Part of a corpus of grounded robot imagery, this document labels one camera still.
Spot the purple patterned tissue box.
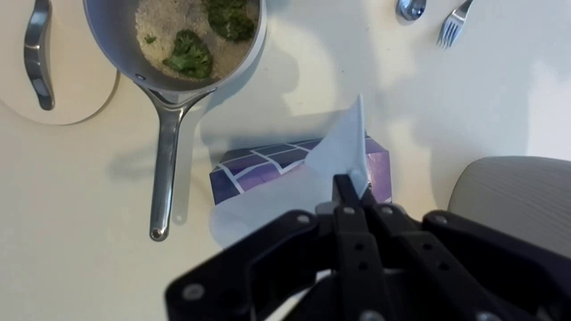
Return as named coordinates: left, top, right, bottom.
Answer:
left=207, top=134, right=394, bottom=207

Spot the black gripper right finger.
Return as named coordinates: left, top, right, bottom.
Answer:
left=360, top=190, right=571, bottom=321

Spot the white pulled tissue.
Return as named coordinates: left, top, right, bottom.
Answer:
left=207, top=93, right=373, bottom=248

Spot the metal fork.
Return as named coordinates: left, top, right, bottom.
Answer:
left=437, top=0, right=476, bottom=50

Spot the green broccoli floret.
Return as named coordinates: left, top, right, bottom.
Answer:
left=161, top=29, right=216, bottom=81
left=202, top=0, right=262, bottom=45

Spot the pale cooked rice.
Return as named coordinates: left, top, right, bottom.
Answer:
left=134, top=0, right=264, bottom=83

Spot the grey saucepan with metal handle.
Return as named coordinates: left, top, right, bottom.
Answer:
left=80, top=0, right=269, bottom=245

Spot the metal spoon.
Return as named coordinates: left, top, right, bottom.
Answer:
left=394, top=0, right=428, bottom=24

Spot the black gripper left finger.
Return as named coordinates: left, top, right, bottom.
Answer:
left=164, top=174, right=398, bottom=321

